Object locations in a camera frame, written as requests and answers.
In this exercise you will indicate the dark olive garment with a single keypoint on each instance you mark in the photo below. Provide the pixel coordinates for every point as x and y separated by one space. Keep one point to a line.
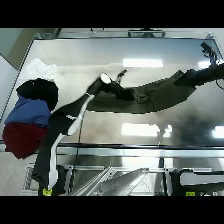
160 95

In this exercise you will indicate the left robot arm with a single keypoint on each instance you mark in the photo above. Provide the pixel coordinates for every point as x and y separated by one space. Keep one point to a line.
63 118

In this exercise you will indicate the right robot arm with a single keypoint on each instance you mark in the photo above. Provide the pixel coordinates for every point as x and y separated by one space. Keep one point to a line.
206 74

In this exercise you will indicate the black garment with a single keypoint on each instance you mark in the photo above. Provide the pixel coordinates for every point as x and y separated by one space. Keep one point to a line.
40 90

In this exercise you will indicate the blue garment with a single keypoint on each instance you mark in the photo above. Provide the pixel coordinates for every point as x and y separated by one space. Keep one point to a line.
29 111

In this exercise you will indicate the white garment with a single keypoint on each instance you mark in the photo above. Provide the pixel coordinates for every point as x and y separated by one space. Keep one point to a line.
38 70

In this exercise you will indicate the red garment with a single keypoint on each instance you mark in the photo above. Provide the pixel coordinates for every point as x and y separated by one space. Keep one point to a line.
21 138

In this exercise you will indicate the silver frame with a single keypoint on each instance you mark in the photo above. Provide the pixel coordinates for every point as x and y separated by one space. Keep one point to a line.
133 173

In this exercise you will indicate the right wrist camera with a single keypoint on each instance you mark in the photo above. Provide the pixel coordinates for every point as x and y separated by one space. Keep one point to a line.
207 50

